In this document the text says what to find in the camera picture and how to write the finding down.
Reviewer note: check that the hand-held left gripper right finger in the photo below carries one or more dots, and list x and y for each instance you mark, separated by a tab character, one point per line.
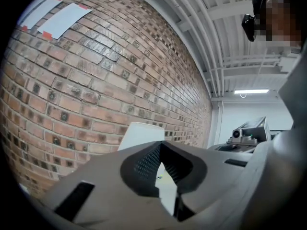
227	195

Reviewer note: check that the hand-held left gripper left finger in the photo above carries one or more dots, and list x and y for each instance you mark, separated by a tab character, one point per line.
108	200

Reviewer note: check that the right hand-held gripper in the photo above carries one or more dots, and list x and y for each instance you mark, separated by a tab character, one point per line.
251	133

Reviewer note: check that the long ceiling light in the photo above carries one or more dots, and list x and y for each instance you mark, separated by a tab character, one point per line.
251	91

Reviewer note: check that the person's head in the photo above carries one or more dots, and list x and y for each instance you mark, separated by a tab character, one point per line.
280	15

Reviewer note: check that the white ceiling pipe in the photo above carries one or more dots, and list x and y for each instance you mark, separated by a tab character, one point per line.
192	20
204	20

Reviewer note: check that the white paper sheet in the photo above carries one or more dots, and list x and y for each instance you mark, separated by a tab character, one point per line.
62	21
38	11

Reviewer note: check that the black head-worn camera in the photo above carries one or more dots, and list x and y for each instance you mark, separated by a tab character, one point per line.
248	27

